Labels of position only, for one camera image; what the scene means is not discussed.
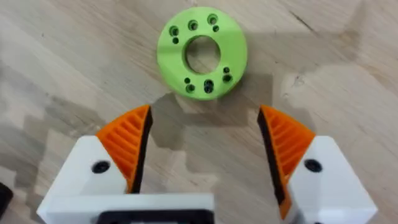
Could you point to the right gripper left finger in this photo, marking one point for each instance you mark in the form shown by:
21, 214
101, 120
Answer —
118, 149

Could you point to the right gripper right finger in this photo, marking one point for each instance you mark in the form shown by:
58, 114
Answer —
298, 161

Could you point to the black object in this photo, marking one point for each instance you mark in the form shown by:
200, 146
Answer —
4, 196

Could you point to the green disc with holes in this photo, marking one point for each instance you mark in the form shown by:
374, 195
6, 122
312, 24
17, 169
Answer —
174, 59

